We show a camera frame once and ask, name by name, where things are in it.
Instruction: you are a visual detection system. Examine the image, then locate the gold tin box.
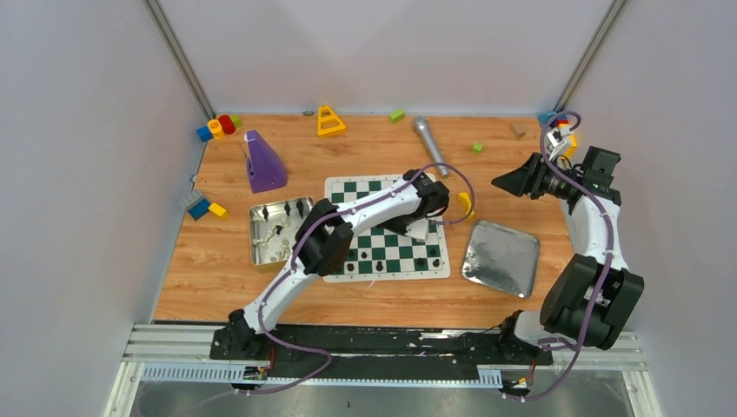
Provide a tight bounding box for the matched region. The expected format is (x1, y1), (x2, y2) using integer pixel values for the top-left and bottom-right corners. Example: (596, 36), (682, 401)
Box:
(249, 197), (314, 274)

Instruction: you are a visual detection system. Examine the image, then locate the yellow cube near left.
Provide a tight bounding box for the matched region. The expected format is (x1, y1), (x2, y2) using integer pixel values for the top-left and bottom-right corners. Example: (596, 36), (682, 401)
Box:
(208, 202), (229, 220)

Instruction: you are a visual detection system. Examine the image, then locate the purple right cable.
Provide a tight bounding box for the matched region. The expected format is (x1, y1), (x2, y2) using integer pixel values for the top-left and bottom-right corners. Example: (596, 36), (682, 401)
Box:
(501, 110), (614, 403)

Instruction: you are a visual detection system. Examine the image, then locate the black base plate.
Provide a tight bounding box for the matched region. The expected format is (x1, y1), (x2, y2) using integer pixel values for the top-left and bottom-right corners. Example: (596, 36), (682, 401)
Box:
(209, 325), (553, 381)

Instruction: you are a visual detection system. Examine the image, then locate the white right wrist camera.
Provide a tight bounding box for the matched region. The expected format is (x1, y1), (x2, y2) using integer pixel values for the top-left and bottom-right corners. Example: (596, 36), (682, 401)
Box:
(544, 122), (577, 159)

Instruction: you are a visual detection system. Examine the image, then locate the red cylinder block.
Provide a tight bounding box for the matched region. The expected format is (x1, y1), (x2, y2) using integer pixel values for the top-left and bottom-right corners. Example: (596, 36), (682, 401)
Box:
(218, 115), (236, 136)

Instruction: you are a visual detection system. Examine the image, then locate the blue cube block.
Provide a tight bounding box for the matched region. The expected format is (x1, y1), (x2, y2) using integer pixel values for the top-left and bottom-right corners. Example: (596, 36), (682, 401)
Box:
(196, 126), (214, 142)

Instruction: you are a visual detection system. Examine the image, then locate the blue brick near left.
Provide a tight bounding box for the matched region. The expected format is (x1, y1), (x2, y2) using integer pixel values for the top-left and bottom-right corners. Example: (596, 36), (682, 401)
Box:
(186, 198), (210, 221)

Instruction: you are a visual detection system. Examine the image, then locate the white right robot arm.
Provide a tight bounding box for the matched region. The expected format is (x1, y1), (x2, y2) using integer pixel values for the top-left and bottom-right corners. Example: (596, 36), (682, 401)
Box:
(491, 147), (644, 363)

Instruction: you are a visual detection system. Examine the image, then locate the purple metronome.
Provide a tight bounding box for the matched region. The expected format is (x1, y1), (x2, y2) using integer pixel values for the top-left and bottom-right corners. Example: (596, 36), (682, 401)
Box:
(244, 129), (289, 194)

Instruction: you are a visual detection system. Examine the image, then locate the grey brick near left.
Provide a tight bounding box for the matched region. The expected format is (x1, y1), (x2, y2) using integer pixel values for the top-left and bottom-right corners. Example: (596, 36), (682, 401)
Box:
(180, 189), (204, 210)

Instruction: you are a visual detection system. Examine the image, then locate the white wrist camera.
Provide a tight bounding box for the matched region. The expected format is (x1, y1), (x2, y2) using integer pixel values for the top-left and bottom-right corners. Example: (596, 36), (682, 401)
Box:
(544, 122), (577, 159)
(404, 219), (431, 242)

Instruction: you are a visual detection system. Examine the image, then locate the green block far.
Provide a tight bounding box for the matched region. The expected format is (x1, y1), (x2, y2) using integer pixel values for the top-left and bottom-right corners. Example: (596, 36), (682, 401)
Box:
(388, 109), (406, 123)

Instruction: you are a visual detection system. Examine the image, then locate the brown wooden block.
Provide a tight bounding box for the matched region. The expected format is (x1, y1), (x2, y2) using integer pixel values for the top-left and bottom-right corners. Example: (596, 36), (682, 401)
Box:
(509, 122), (527, 139)

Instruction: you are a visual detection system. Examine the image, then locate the silver tin lid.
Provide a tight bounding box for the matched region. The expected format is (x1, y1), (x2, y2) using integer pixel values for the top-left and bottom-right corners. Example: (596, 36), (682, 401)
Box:
(461, 220), (541, 299)

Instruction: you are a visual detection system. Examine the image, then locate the yellow triangle block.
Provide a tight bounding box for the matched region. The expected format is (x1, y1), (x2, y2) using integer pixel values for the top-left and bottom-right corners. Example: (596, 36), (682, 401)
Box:
(316, 105), (347, 137)

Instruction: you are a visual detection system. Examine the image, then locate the yellow cylinder block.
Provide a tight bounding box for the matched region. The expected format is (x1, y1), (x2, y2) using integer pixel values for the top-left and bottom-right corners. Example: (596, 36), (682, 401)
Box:
(207, 119), (226, 140)

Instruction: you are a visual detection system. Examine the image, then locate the yellow red blue brick stack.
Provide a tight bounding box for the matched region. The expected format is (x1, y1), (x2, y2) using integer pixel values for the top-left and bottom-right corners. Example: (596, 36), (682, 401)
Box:
(537, 111), (581, 160)

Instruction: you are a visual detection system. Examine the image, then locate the green white chess board mat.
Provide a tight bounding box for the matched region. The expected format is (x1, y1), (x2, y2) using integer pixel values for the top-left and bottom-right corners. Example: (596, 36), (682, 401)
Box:
(323, 174), (451, 283)

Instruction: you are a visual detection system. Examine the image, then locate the grey microphone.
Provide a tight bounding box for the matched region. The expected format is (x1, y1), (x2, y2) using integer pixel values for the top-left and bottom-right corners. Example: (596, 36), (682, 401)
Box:
(412, 116), (449, 178)

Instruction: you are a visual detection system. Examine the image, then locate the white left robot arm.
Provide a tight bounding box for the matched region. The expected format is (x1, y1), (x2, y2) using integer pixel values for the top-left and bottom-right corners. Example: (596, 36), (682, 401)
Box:
(212, 169), (449, 359)

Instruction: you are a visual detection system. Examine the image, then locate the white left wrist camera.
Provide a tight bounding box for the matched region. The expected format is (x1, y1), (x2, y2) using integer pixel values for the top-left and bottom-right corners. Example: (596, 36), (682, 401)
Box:
(404, 219), (431, 242)

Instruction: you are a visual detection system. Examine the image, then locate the yellow arch block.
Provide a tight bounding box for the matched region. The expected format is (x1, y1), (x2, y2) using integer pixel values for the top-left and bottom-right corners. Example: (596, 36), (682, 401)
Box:
(456, 192), (475, 221)

